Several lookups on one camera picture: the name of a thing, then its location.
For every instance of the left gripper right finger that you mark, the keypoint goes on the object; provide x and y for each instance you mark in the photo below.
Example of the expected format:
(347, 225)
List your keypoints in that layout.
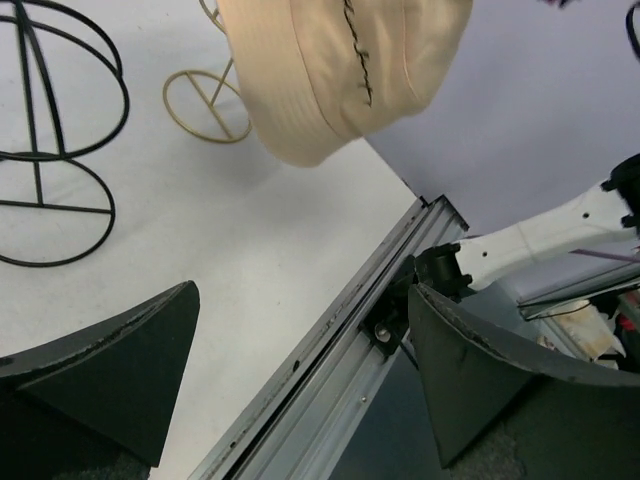
(504, 407)

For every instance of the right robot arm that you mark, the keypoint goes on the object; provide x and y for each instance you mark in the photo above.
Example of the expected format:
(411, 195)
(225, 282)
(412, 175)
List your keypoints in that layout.
(608, 212)

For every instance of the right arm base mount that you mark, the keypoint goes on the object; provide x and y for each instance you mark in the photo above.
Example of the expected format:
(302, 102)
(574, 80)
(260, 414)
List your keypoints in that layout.
(387, 322)

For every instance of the aluminium front rail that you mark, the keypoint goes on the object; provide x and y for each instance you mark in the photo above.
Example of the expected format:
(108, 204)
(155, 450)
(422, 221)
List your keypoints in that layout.
(302, 419)

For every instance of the black wire hat stand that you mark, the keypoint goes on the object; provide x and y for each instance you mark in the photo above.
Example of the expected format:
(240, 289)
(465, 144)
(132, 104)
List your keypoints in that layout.
(29, 46)

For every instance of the gold wire hat stand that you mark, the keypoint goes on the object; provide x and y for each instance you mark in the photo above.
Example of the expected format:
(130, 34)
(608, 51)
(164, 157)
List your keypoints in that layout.
(208, 86)

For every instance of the beige bucket hat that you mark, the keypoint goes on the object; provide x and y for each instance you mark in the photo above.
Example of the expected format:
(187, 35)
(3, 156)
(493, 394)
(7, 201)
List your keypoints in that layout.
(315, 75)

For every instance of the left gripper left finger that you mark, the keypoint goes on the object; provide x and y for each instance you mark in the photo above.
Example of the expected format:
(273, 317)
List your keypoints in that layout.
(98, 403)

